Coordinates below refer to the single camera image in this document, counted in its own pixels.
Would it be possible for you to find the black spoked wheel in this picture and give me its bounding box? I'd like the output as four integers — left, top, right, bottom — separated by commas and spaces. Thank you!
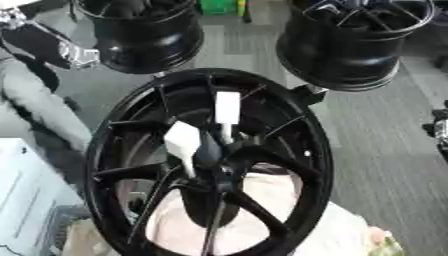
84, 68, 336, 256

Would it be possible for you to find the black wheel rim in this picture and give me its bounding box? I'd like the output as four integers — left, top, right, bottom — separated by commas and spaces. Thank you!
71, 0, 207, 75
274, 0, 438, 93

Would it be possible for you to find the pale pink cloth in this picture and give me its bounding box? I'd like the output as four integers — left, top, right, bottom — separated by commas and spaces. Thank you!
59, 163, 408, 256

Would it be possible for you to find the green box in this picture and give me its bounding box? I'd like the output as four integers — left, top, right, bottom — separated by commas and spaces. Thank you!
199, 0, 251, 17

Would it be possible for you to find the person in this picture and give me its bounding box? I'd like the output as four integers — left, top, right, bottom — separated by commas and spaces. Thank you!
0, 49, 95, 158

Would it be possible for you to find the white box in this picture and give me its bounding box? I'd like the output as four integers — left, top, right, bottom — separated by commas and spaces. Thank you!
0, 138, 90, 256

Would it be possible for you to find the black equipment on floor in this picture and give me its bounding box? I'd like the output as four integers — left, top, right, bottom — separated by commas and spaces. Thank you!
421, 101, 448, 164

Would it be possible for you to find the black wheel stand bracket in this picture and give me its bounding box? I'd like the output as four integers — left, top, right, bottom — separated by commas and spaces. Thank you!
290, 83, 329, 106

